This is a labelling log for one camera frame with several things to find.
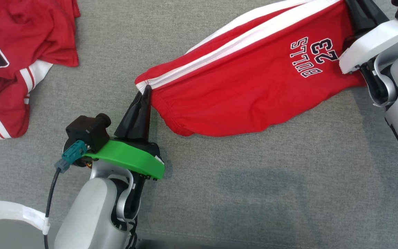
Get white tape strip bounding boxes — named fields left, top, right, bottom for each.
left=0, top=200, right=51, bottom=236

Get red white basketball jersey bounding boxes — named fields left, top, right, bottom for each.
left=0, top=0, right=81, bottom=140

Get left black cable teal connector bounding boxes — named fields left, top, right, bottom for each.
left=43, top=140, right=89, bottom=249

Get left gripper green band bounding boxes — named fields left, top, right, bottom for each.
left=83, top=85, right=166, bottom=181

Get red Bulls 23 shorts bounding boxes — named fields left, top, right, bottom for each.
left=134, top=0, right=367, bottom=137

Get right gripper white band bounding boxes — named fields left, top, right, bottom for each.
left=338, top=0, right=398, bottom=75

